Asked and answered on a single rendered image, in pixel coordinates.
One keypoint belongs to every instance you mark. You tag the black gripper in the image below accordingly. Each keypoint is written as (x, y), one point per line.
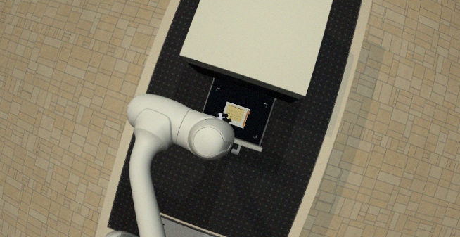
(223, 116)

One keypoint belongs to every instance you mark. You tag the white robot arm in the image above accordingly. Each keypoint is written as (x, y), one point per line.
(158, 123)

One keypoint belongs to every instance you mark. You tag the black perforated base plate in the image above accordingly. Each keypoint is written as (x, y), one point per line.
(252, 194)

